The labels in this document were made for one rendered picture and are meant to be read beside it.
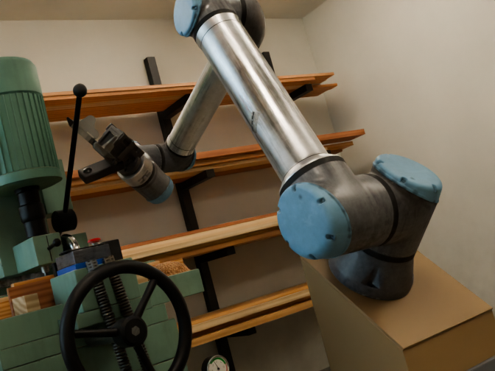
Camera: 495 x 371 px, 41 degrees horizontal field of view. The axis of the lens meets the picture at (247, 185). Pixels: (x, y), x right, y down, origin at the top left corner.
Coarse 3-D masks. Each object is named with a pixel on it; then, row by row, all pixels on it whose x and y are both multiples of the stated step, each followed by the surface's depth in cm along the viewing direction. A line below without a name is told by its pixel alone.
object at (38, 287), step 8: (40, 280) 150; (48, 280) 151; (8, 288) 145; (16, 288) 146; (24, 288) 147; (32, 288) 148; (40, 288) 149; (48, 288) 151; (8, 296) 146; (16, 296) 146; (40, 296) 149; (48, 296) 150; (40, 304) 149; (48, 304) 150
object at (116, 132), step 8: (112, 128) 173; (104, 136) 173; (112, 136) 173; (120, 136) 171; (120, 144) 172; (128, 144) 173; (112, 152) 172; (120, 152) 173; (128, 152) 177; (136, 152) 178; (144, 152) 180; (120, 160) 174; (128, 160) 180; (136, 160) 179; (128, 168) 179; (136, 168) 179
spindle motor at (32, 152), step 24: (0, 72) 158; (24, 72) 161; (0, 96) 157; (24, 96) 160; (0, 120) 156; (24, 120) 158; (48, 120) 166; (0, 144) 156; (24, 144) 157; (48, 144) 162; (0, 168) 156; (24, 168) 156; (48, 168) 159; (0, 192) 159
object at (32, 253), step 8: (32, 240) 156; (40, 240) 157; (48, 240) 158; (16, 248) 164; (24, 248) 160; (32, 248) 156; (40, 248) 156; (56, 248) 159; (16, 256) 165; (24, 256) 161; (32, 256) 157; (40, 256) 156; (48, 256) 157; (56, 256) 158; (16, 264) 165; (24, 264) 161; (32, 264) 158; (40, 264) 155; (48, 264) 159; (24, 272) 165
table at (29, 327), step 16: (192, 272) 167; (144, 288) 158; (160, 288) 160; (192, 288) 166; (0, 320) 136; (16, 320) 138; (32, 320) 140; (48, 320) 142; (80, 320) 136; (96, 320) 138; (0, 336) 135; (16, 336) 137; (32, 336) 139; (48, 336) 141
